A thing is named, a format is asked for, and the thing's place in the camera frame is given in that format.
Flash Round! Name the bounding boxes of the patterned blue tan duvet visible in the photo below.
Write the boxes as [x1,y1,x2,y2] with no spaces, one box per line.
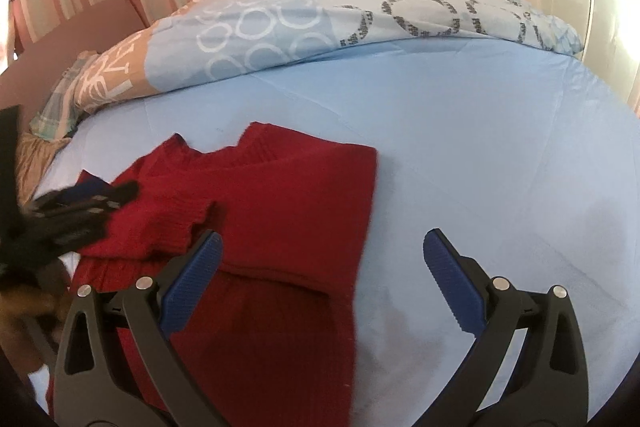
[70,0,584,114]

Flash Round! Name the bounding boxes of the brown bed skirt fabric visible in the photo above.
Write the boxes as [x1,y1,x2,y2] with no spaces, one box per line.
[15,133,70,206]

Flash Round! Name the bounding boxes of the plaid pastel pillow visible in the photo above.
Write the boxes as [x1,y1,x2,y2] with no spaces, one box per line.
[29,51,99,142]

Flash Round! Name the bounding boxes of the red knit sweater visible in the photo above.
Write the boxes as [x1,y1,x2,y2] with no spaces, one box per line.
[72,122,378,426]

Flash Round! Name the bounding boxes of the person's left hand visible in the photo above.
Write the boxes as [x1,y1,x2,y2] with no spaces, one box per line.
[0,258,76,375]

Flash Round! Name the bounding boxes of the light blue bed sheet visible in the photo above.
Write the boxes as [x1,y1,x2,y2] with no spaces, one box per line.
[40,39,639,426]

